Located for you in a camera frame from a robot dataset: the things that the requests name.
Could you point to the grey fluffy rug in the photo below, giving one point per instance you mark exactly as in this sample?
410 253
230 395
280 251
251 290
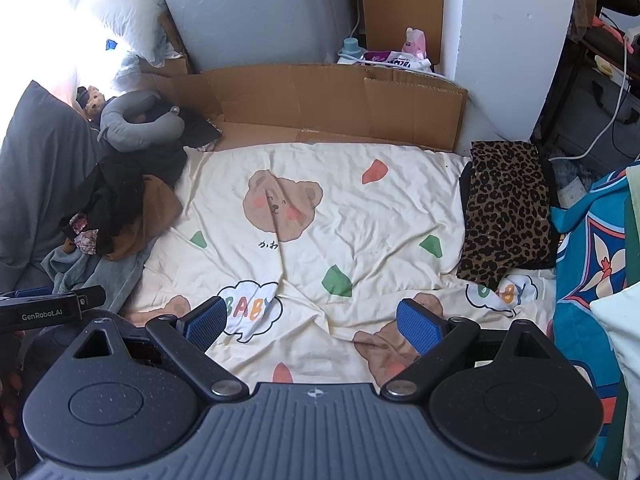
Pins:
565 172

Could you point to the black garment pile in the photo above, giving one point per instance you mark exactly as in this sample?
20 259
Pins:
130 170

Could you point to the pale cream cloth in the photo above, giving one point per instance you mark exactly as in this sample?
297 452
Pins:
625 330

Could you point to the pink bottle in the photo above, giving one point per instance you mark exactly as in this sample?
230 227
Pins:
414 42

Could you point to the upright cardboard box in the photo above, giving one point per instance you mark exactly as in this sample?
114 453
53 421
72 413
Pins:
400 0

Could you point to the light blue bottle cap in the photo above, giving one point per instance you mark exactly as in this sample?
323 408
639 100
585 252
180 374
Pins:
351 46

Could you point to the small plush toy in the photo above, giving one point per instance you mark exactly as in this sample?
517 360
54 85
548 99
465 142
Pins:
92 102

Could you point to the person's left hand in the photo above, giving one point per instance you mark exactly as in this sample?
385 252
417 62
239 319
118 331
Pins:
11 417

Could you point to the grey green garment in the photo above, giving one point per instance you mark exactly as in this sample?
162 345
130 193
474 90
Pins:
100 272

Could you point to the cream bear print bed sheet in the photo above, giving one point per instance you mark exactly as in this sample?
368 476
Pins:
350 210

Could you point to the brown garment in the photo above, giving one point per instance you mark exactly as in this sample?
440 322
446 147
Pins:
155 205

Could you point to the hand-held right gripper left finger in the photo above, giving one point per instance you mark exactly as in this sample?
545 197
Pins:
205 320

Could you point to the blue patterned blanket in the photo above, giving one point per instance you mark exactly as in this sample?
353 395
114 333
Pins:
590 260

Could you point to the small floral cloth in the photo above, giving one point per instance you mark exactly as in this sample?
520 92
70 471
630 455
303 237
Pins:
85 240

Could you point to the leopard print pants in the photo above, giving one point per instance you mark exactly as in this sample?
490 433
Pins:
505 210

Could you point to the white pillow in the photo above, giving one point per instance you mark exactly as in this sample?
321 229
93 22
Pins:
125 15

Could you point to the grey neck pillow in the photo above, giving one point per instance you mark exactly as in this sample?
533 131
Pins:
120 132

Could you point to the purple white detergent bag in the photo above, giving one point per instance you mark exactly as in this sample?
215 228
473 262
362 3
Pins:
400 61

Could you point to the brown cardboard sheet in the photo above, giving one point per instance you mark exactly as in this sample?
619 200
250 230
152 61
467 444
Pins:
325 100

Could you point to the dark grey pillow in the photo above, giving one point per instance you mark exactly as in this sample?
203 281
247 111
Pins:
40 170

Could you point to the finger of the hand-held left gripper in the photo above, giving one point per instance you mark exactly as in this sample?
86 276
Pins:
92 296

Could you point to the white power strip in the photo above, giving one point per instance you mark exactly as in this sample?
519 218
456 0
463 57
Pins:
631 35

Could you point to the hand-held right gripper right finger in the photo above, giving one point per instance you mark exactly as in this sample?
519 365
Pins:
420 327

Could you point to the black shelf unit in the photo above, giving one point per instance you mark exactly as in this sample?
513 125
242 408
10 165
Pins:
600 52

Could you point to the white patterned cloth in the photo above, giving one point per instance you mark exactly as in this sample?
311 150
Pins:
205 146

